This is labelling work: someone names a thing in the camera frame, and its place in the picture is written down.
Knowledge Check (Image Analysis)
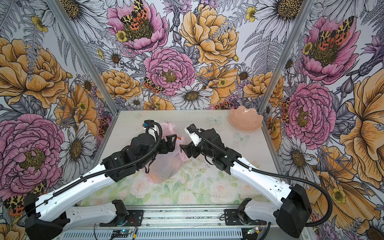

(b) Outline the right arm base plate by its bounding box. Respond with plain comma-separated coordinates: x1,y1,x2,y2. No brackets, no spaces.
222,209,267,226

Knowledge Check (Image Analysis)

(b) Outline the left aluminium corner post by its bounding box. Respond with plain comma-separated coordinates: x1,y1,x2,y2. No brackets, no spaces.
47,1,119,116

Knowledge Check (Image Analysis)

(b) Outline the black corrugated cable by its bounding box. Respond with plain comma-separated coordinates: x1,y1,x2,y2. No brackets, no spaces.
191,125,334,228
26,121,163,208

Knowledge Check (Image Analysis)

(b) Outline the pink scalloped bowl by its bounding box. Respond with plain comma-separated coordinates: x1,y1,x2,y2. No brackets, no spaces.
229,106,264,132

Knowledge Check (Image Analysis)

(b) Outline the green circuit board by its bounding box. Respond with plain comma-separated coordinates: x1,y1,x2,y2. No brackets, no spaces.
111,229,132,239

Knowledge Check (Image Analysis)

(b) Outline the aluminium front rail frame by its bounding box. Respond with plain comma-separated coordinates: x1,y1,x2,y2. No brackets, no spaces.
52,205,316,240

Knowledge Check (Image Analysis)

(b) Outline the white perforated cable duct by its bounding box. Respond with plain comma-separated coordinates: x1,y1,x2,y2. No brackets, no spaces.
56,228,243,240

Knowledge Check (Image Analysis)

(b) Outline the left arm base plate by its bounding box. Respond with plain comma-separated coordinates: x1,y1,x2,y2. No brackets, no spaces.
99,210,144,227

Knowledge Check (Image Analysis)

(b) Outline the aluminium corner post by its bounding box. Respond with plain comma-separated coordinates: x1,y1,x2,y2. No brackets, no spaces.
47,1,119,116
258,0,315,114

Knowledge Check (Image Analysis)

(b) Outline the right aluminium corner post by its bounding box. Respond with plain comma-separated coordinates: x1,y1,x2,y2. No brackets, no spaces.
258,0,315,114

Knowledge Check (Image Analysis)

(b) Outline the right black corrugated cable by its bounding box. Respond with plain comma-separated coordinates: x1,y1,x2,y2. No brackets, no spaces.
191,125,334,228

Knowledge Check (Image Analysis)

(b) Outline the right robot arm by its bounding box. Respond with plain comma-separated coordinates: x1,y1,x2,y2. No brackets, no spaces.
181,124,312,238

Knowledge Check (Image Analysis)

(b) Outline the left black corrugated cable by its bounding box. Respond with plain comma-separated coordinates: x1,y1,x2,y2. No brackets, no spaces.
26,121,163,208

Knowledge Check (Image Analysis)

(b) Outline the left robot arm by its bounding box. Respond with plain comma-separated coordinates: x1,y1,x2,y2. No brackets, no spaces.
24,120,177,240

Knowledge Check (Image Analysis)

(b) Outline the pink plastic bag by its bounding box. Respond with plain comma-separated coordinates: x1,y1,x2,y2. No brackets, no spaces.
146,123,189,184

